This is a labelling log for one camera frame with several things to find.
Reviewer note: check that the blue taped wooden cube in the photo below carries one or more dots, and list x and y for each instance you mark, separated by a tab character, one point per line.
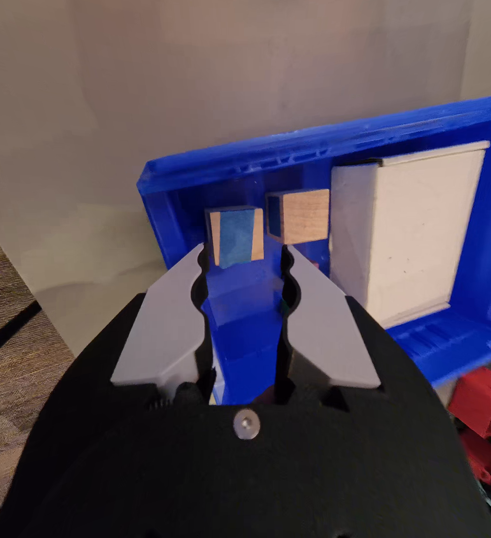
237	235
306	216

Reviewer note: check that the blue plastic bin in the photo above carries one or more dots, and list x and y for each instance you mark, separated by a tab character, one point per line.
438	126

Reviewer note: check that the white cardboard box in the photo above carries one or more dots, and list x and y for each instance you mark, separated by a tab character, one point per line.
417	235

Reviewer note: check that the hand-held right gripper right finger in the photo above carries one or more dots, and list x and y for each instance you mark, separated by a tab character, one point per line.
329	340

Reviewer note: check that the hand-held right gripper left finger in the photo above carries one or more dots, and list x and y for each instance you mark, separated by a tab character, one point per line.
161	336

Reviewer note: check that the person's right hand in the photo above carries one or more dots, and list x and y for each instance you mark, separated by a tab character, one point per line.
264	398

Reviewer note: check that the black floor bar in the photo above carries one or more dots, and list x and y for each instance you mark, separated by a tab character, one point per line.
6	336

